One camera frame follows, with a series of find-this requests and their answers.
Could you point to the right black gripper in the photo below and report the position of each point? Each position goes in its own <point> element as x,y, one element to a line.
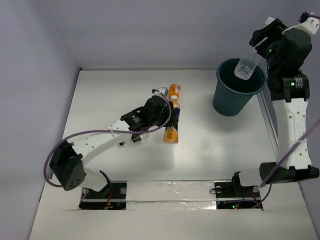
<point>274,29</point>

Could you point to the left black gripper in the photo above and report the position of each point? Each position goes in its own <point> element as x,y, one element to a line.
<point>171,119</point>

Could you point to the tall orange blue-label bottle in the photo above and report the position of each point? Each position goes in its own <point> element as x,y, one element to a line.
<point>171,133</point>

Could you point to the crushed clear plastic bottle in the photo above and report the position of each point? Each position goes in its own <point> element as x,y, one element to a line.
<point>247,63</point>

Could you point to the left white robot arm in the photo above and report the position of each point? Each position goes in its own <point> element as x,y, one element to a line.
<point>69,159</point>

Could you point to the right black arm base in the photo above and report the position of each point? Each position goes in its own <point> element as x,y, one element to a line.
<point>231,195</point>

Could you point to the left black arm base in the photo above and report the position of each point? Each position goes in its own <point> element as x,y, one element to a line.
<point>111,197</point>

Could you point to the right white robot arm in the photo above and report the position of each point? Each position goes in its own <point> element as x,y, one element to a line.
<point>289,98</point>

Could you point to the dark teal plastic bin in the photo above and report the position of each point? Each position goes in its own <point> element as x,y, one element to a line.
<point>233,93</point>

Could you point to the small orange juice bottle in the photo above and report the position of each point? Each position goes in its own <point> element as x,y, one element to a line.
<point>174,92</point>

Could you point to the small clear dark-label bottle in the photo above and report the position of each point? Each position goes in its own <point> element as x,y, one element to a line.
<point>134,141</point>

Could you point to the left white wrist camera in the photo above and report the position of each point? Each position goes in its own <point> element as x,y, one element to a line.
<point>161,91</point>

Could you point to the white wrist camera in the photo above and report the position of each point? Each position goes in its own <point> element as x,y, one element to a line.
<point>161,91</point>
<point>309,23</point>

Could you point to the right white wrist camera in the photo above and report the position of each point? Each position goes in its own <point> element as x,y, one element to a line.
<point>309,23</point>

